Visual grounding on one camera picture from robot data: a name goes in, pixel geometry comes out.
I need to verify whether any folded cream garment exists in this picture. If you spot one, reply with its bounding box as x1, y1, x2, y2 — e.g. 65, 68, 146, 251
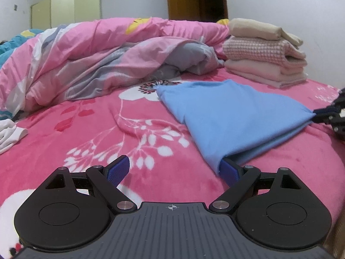
229, 18, 304, 49

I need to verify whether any blue t-shirt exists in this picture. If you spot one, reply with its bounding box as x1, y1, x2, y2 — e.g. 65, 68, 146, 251
156, 79, 316, 176

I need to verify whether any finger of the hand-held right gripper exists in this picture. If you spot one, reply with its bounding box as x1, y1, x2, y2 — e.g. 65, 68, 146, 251
314, 88, 345, 115
315, 114, 345, 138

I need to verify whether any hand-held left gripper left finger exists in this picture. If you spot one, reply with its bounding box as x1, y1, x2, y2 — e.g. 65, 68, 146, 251
43, 155, 136, 213

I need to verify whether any crumpled white garment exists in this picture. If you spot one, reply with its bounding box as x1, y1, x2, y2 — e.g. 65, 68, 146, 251
0, 119, 29, 154

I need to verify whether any brown wooden door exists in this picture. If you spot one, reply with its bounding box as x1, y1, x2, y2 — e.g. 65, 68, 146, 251
166, 0, 229, 23

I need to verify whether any pink floral blanket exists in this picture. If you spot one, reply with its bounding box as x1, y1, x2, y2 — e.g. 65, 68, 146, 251
0, 67, 345, 251

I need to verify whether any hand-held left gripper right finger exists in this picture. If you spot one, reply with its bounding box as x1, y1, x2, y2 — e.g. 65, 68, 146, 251
209, 158, 302, 213

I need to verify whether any pink and grey quilt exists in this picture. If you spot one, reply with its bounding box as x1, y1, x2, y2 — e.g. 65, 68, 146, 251
0, 17, 232, 114

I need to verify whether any pale yellow wardrobe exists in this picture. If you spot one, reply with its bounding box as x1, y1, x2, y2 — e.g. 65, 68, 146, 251
30, 0, 103, 30

